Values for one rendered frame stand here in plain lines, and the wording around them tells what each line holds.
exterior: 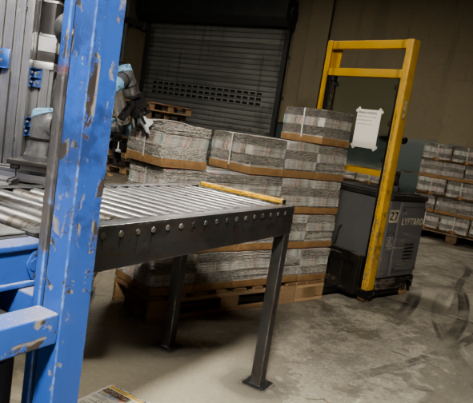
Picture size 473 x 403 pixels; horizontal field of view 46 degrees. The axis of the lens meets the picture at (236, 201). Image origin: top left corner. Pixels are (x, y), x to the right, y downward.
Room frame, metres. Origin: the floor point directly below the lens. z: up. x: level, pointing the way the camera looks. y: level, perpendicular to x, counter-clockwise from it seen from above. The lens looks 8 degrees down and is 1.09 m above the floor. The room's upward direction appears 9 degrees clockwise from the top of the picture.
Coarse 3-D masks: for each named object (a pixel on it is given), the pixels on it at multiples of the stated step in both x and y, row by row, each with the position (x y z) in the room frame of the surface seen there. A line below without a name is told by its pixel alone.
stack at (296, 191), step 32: (224, 192) 3.09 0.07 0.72; (256, 192) 3.26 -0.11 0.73; (288, 192) 3.44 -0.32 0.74; (192, 256) 2.98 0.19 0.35; (224, 256) 3.13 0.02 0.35; (256, 256) 3.31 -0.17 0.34; (288, 256) 3.51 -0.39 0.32; (128, 288) 2.97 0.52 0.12; (256, 288) 3.33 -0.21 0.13; (288, 288) 3.53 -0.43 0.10; (160, 320) 2.87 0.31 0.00
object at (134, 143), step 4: (132, 124) 3.07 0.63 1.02; (140, 124) 2.99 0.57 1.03; (132, 128) 3.05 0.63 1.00; (140, 128) 3.01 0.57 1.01; (132, 132) 3.05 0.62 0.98; (136, 132) 3.01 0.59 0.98; (140, 132) 2.98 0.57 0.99; (132, 136) 3.04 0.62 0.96; (136, 136) 3.00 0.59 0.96; (140, 136) 2.97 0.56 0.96; (132, 140) 3.03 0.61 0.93; (136, 140) 2.99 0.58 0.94; (140, 140) 2.96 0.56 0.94; (128, 144) 3.06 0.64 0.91; (132, 144) 3.02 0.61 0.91; (136, 144) 2.99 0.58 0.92; (140, 144) 2.96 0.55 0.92; (128, 148) 3.07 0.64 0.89; (132, 148) 3.02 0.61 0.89; (136, 148) 2.99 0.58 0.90; (140, 148) 2.95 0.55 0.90; (140, 152) 2.96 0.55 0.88
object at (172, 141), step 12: (156, 120) 2.87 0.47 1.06; (156, 132) 2.86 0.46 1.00; (168, 132) 2.80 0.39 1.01; (180, 132) 2.84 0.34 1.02; (192, 132) 2.89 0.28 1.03; (204, 132) 2.94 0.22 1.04; (156, 144) 2.83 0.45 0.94; (168, 144) 2.82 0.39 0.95; (180, 144) 2.86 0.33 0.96; (192, 144) 2.90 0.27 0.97; (204, 144) 2.95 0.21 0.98; (156, 156) 2.83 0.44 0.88; (168, 156) 2.81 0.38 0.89; (180, 156) 2.86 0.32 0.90; (192, 156) 2.91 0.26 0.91; (204, 156) 2.96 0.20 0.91; (180, 168) 2.86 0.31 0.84
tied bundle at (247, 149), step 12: (216, 132) 3.45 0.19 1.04; (228, 132) 3.37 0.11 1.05; (216, 144) 3.43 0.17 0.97; (228, 144) 3.35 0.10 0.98; (240, 144) 3.27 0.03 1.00; (252, 144) 3.19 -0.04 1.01; (264, 144) 3.25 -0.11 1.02; (276, 144) 3.32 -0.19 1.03; (216, 156) 3.42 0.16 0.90; (228, 156) 3.34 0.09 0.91; (240, 156) 3.26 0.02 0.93; (252, 156) 3.20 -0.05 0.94; (264, 156) 3.27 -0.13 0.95; (276, 156) 3.34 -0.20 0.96; (276, 168) 3.34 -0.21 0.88
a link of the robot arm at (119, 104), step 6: (120, 96) 3.20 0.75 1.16; (114, 102) 3.21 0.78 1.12; (120, 102) 3.21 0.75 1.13; (114, 108) 3.23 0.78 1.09; (120, 108) 3.23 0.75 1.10; (120, 120) 3.26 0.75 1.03; (126, 120) 3.28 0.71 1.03; (120, 126) 3.29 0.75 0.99; (126, 126) 3.29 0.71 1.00; (120, 132) 3.31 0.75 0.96; (126, 132) 3.29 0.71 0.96
